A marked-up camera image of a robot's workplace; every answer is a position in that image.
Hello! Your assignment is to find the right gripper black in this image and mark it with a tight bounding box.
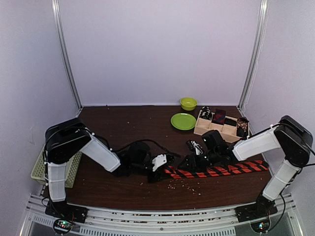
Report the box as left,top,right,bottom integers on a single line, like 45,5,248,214
177,149,219,173

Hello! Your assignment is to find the red navy striped tie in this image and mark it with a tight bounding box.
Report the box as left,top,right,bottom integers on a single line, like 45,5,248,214
164,160,269,179

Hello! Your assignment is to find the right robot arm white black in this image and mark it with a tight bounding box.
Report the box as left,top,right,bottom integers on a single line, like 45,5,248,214
178,116,313,217

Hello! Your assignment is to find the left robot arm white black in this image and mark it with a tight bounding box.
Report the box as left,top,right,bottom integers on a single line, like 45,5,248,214
43,118,178,218

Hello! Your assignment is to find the wooden compartment box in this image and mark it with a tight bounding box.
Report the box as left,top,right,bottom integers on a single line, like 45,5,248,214
193,110,242,143

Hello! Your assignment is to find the red navy rolled tie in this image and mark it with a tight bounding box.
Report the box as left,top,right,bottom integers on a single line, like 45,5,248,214
212,109,226,125

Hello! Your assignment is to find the brown patterned rolled tie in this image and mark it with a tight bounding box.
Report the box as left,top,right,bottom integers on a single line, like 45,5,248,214
236,117,249,138

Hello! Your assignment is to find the black white patterned rolled tie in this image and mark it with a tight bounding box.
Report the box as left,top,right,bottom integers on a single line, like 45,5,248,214
199,106,212,120

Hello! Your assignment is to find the green plate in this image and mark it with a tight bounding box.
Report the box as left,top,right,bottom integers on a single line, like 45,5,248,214
170,113,196,131

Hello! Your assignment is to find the green bowl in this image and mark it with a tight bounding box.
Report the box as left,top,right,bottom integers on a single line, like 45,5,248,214
180,97,197,111

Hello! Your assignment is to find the pale green perforated basket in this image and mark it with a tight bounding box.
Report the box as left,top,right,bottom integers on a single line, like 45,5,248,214
31,149,82,188

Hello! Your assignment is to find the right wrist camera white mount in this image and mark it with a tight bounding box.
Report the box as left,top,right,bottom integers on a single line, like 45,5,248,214
186,140,204,155

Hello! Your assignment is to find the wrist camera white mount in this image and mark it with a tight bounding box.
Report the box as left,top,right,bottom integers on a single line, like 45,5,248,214
152,154,167,172
186,140,204,155

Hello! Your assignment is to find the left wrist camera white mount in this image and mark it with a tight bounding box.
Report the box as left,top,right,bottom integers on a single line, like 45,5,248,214
152,154,167,172

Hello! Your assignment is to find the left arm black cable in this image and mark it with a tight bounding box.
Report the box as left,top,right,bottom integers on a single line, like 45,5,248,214
110,139,182,158

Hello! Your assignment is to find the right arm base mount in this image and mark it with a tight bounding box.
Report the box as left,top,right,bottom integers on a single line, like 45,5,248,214
235,194,278,222

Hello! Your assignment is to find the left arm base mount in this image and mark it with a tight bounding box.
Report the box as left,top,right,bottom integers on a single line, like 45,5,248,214
45,199,88,223

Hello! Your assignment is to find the right aluminium frame post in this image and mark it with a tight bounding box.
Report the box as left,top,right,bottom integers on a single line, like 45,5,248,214
238,0,269,112

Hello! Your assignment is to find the aluminium frame post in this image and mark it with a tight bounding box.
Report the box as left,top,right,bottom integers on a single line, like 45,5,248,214
238,0,269,112
51,0,83,110

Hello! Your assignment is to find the left aluminium frame post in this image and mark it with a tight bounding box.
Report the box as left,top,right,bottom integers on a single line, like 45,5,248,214
51,0,83,110

